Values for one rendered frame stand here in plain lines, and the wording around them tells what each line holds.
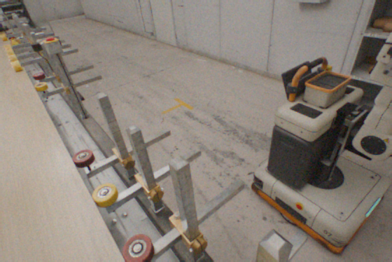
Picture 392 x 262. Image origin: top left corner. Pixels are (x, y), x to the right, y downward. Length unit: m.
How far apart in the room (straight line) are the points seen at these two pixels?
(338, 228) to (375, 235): 0.45
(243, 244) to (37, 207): 1.22
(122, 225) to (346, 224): 1.18
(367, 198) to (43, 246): 1.64
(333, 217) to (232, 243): 0.63
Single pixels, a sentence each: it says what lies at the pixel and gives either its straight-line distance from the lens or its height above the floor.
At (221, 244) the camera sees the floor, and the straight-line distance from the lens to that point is 1.68.
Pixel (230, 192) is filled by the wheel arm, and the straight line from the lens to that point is 0.84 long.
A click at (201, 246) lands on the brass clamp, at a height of 0.84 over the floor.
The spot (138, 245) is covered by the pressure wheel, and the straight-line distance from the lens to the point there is 0.70.
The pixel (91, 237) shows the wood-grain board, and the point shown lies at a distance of 0.78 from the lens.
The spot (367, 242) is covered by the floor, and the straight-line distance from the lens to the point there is 1.92.
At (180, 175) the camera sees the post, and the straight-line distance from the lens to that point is 0.51.
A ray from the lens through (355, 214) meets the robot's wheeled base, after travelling 1.65.
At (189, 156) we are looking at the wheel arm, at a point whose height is 0.84.
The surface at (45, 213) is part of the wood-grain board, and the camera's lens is 0.92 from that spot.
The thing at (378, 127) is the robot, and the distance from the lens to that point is 1.33.
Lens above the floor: 1.51
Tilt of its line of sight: 37 degrees down
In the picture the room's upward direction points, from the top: 6 degrees counter-clockwise
